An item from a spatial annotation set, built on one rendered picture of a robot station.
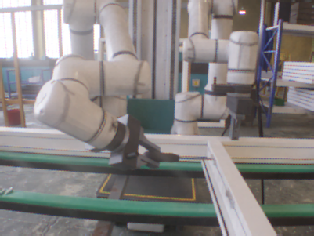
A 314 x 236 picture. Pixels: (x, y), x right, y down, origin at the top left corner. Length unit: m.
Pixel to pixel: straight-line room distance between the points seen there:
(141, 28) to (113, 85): 1.06
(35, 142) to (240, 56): 0.77
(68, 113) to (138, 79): 0.19
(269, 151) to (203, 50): 0.43
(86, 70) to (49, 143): 0.41
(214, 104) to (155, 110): 0.42
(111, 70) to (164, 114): 1.01
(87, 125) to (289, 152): 0.68
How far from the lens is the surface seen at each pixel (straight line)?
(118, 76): 0.52
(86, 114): 0.45
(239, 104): 0.70
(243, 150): 0.80
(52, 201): 0.59
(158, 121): 1.52
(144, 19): 1.59
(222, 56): 0.82
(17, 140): 0.94
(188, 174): 0.72
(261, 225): 0.42
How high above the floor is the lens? 1.19
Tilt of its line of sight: 15 degrees down
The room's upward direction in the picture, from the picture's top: 1 degrees clockwise
